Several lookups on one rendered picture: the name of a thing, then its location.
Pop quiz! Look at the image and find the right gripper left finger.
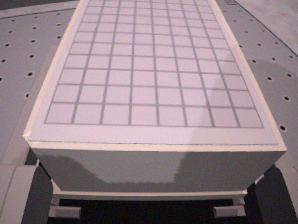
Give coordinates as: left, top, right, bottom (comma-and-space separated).
0, 45, 59, 224

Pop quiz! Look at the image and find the white deep-well plate block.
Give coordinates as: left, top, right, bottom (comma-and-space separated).
23, 0, 287, 201

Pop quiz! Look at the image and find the grey flat base plate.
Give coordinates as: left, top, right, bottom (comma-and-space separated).
0, 0, 298, 167

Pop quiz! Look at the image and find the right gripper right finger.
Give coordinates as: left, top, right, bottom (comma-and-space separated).
255, 149, 298, 224

